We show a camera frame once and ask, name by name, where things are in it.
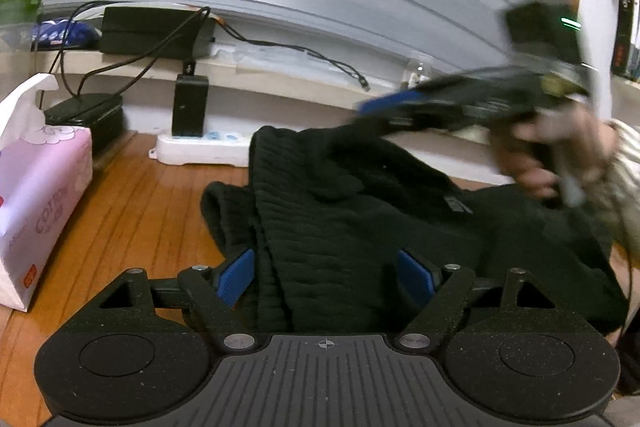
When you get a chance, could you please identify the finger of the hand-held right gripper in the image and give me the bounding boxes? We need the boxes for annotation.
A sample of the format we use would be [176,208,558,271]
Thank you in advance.
[385,104,481,138]
[357,74,471,118]

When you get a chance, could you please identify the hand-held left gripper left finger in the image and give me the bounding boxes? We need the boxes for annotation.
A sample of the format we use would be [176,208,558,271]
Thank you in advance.
[97,249,261,354]

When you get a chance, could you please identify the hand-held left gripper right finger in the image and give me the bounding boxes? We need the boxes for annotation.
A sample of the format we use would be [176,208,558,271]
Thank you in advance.
[392,249,558,354]

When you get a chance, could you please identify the black sweatpants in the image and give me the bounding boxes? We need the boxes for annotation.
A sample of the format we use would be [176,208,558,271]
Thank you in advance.
[200,124,630,335]

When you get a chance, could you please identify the person's right hand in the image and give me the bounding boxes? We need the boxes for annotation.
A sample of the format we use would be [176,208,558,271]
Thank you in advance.
[492,104,618,200]

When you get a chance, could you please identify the glass bottle orange label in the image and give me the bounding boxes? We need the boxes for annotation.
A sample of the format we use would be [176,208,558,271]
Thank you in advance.
[402,53,433,88]

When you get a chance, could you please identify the row of books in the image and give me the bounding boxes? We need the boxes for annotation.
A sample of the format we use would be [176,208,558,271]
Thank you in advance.
[610,0,640,82]

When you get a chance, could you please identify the white bookshelf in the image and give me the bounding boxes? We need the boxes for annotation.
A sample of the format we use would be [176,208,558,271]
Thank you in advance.
[612,74,640,95]

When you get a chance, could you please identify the beige window sill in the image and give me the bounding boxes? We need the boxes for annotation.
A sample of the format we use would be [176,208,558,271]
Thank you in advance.
[35,49,501,142]

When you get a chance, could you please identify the clear plastic bag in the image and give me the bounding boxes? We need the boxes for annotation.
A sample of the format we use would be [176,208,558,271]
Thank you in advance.
[210,42,366,75]

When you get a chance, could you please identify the white power strip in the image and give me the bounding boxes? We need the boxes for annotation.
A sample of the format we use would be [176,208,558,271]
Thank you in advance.
[149,131,252,166]

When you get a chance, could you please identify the black power adapter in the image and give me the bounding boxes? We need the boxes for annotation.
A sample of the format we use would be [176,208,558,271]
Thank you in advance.
[171,74,210,138]

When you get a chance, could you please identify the pink tissue box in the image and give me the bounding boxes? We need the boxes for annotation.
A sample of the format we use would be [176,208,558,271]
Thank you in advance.
[0,73,94,312]

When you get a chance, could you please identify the black box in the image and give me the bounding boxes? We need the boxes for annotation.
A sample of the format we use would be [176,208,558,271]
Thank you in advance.
[44,93,125,156]

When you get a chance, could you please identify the black flat case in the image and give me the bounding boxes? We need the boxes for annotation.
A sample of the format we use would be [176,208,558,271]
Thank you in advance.
[99,6,216,60]

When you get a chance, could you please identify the blue patterned pouch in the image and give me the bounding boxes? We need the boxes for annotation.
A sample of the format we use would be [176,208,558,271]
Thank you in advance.
[31,18,102,49]

